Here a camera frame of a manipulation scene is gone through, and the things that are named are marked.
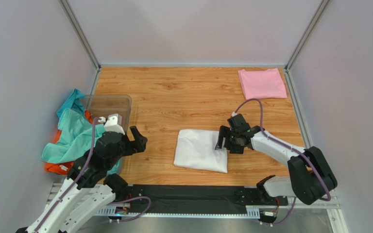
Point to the orange t shirt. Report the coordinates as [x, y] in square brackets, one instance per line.
[63, 168]

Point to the folded pink t shirt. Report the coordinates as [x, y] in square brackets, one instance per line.
[263, 84]

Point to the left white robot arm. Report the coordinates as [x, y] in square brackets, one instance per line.
[88, 187]

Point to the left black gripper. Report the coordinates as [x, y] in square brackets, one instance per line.
[140, 141]

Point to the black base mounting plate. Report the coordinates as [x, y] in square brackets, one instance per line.
[195, 199]

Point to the aluminium frame rail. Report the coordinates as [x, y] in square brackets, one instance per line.
[265, 214]

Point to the clear plastic bin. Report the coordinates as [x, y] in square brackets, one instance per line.
[105, 105]

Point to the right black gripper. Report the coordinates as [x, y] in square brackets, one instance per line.
[228, 139]

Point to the white t shirt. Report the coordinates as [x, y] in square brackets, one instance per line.
[196, 149]

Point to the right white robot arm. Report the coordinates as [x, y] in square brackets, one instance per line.
[310, 176]

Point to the teal blue t shirt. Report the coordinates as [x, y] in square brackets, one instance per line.
[73, 103]

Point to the mint green t shirt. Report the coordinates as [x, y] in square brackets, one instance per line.
[72, 141]

